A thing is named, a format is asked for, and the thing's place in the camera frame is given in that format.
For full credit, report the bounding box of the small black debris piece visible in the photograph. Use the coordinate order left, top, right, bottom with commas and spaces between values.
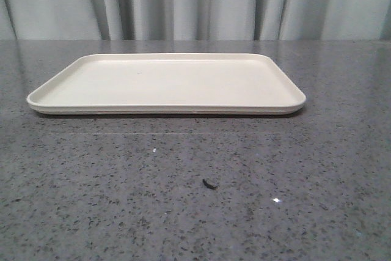
202, 179, 217, 190

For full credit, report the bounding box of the cream rectangular plastic tray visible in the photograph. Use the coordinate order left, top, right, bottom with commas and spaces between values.
27, 53, 306, 115

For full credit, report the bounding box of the pale green curtain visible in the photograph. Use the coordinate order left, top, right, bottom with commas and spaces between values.
1, 0, 390, 40

